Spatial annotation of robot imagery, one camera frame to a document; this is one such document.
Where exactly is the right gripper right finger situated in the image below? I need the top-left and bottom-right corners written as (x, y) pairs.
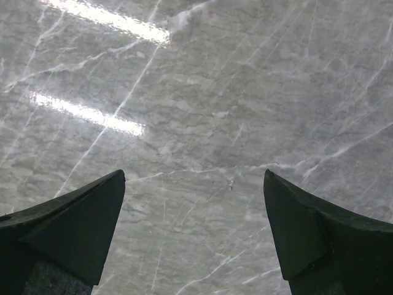
top-left (263, 170), bottom-right (392, 294)

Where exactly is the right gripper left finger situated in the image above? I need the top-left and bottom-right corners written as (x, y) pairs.
top-left (1, 170), bottom-right (125, 294)

